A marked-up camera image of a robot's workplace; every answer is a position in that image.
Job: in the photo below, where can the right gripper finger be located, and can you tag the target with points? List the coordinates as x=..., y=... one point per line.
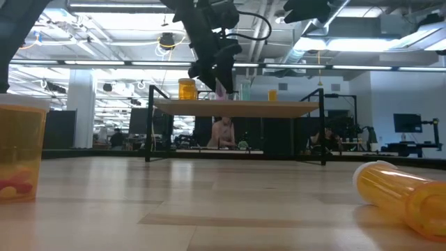
x=301, y=12

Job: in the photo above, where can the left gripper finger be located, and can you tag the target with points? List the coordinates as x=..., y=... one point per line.
x=225, y=75
x=203, y=76

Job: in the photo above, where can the pink pill bottle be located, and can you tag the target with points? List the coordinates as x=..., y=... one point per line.
x=220, y=95

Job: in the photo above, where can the wide orange pill bottle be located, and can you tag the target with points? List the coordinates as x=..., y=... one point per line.
x=187, y=90

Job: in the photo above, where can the teal pill bottle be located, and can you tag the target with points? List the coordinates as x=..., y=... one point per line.
x=245, y=93

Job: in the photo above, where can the slim orange pill bottle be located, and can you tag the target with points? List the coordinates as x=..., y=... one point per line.
x=21, y=150
x=272, y=95
x=400, y=195

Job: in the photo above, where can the black monitor on arm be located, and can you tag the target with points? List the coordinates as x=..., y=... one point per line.
x=407, y=122

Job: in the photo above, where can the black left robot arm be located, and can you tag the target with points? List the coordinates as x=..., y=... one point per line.
x=14, y=35

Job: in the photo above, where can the wooden shelf with black legs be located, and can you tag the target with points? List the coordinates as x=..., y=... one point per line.
x=237, y=108

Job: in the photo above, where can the person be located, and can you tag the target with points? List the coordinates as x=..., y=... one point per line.
x=327, y=137
x=116, y=139
x=223, y=134

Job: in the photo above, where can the LED light bar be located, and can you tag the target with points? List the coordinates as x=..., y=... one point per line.
x=104, y=63

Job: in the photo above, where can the dark office desk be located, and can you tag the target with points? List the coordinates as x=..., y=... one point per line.
x=414, y=146

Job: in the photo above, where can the black mounted camera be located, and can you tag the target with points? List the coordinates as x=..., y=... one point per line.
x=167, y=40

